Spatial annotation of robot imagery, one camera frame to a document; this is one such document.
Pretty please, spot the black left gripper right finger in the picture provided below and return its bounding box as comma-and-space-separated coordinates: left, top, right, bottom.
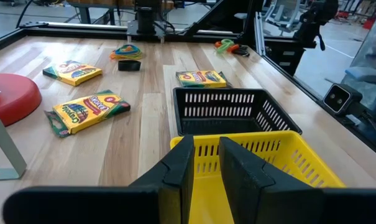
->
218, 136, 376, 224

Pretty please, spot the grey office chair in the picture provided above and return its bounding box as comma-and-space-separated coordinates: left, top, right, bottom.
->
264, 0, 304, 34

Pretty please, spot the wooden side table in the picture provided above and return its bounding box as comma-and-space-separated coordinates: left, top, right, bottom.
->
66, 0, 135, 26

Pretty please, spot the black mounted device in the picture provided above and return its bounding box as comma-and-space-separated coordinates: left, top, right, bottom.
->
293, 0, 339, 52

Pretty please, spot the small black depth camera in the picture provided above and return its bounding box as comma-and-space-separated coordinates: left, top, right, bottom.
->
323, 83, 364, 116

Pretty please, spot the yellow plastic basket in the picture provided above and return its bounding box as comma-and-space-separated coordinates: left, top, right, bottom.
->
170, 130, 346, 224

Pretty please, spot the red coil wristband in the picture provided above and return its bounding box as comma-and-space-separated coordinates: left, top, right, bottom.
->
214, 40, 241, 53

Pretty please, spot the blue grey chair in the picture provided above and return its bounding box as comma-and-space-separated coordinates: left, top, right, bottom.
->
342, 9, 376, 116

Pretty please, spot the yellow green crayon box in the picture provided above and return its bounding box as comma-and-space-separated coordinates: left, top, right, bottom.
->
42, 60, 103, 87
175, 70, 232, 89
44, 90, 132, 138

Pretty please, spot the black plastic basket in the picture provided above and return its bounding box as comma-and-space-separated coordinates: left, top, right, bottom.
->
172, 87, 303, 137

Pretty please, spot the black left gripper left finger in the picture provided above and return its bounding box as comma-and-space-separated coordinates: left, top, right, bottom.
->
2, 134, 195, 224

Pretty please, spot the orange rubber band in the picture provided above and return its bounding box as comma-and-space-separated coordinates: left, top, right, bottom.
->
109, 49, 144, 61

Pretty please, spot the black equipment rack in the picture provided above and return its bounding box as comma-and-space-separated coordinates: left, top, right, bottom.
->
264, 39, 318, 77

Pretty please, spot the green rubber band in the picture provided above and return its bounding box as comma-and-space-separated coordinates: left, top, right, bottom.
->
119, 45, 144, 60

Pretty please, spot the long black cable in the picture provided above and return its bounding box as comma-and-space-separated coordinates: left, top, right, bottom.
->
15, 0, 36, 29

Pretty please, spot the red desk lamp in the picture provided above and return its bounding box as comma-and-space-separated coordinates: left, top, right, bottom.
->
0, 73, 43, 127

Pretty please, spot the green perforated metal shelf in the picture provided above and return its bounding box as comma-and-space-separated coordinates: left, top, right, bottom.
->
0, 90, 28, 182

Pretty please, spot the silver aluminium post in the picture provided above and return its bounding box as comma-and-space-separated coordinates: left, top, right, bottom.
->
253, 12, 267, 57

